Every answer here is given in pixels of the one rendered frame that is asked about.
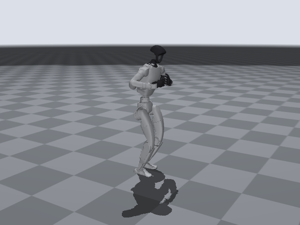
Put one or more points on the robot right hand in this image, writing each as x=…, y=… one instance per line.
x=160, y=82

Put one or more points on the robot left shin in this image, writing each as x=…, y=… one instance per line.
x=155, y=150

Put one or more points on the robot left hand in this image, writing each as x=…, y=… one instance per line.
x=168, y=80

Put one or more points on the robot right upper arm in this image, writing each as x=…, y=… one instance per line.
x=143, y=71

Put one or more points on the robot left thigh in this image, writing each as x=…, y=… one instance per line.
x=158, y=124

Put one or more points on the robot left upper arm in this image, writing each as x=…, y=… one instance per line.
x=163, y=71

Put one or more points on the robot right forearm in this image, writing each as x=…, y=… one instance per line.
x=143, y=85

